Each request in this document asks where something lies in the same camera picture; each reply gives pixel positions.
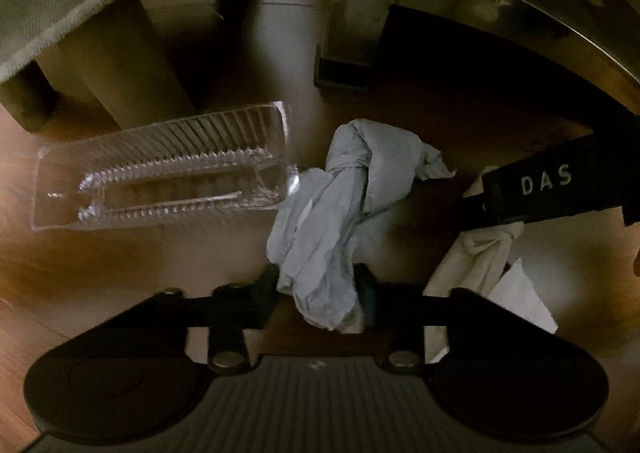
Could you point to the clear plastic tray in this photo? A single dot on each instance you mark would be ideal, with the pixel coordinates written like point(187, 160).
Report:
point(160, 168)

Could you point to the white paper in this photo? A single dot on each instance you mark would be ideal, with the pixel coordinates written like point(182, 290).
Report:
point(482, 258)

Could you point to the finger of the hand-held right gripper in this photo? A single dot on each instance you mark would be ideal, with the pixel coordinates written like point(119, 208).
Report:
point(482, 208)

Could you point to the light blue bag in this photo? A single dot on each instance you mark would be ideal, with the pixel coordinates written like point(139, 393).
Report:
point(325, 213)

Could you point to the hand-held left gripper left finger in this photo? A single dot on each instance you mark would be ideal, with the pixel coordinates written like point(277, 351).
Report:
point(267, 285)

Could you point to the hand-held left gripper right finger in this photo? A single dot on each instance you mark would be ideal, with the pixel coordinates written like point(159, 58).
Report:
point(367, 295)

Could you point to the pale upholstered chair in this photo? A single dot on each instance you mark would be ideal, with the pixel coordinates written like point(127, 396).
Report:
point(60, 8)

